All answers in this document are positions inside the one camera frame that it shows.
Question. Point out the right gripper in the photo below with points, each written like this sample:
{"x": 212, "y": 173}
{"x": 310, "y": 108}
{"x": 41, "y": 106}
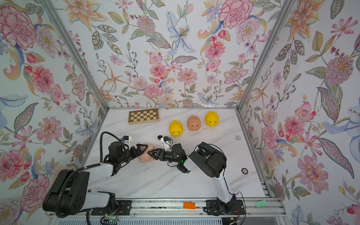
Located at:
{"x": 162, "y": 155}

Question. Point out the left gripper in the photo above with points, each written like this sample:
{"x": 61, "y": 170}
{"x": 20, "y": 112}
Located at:
{"x": 138, "y": 150}

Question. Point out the pink piggy bank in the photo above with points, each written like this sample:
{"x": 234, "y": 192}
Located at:
{"x": 194, "y": 123}
{"x": 145, "y": 157}

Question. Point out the yellow piggy bank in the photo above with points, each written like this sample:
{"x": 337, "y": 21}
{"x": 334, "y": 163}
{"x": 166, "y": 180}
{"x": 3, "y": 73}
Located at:
{"x": 175, "y": 129}
{"x": 211, "y": 119}

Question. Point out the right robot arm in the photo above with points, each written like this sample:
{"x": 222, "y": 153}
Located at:
{"x": 211, "y": 161}

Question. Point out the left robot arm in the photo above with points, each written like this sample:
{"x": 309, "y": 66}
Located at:
{"x": 73, "y": 191}

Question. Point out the wooden chessboard box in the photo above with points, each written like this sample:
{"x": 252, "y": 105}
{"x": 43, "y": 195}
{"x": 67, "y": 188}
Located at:
{"x": 143, "y": 116}

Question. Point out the round table hole cap near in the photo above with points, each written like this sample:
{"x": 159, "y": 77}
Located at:
{"x": 244, "y": 171}

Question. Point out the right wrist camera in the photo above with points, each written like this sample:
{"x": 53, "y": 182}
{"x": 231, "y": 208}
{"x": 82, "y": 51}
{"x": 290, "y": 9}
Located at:
{"x": 166, "y": 141}

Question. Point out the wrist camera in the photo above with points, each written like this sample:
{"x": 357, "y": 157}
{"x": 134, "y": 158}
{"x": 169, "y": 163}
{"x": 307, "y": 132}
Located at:
{"x": 127, "y": 140}
{"x": 166, "y": 141}

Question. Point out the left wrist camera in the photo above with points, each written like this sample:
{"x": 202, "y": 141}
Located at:
{"x": 127, "y": 140}

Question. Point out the orange tag on rail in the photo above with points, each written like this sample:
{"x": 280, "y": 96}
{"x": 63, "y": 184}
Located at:
{"x": 189, "y": 206}

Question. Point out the green connector on rail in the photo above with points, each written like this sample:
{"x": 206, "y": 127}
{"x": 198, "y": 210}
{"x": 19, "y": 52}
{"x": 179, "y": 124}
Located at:
{"x": 260, "y": 203}

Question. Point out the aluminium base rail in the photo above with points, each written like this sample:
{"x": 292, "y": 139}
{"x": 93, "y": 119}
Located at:
{"x": 173, "y": 207}

